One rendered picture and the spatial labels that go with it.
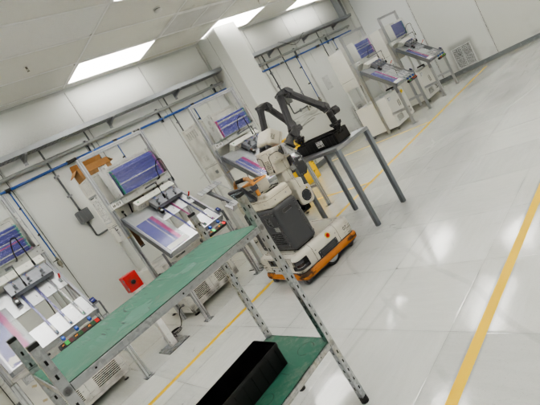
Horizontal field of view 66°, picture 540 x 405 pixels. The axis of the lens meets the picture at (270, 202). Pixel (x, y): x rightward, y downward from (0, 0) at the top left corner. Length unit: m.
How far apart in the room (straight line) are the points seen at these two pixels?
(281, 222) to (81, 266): 3.08
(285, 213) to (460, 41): 7.63
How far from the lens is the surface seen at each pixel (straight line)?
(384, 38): 9.08
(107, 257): 5.73
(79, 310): 3.67
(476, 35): 10.18
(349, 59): 7.85
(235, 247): 1.61
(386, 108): 7.68
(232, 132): 5.16
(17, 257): 3.99
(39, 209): 5.65
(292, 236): 3.31
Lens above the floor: 1.29
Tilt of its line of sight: 10 degrees down
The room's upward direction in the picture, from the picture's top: 31 degrees counter-clockwise
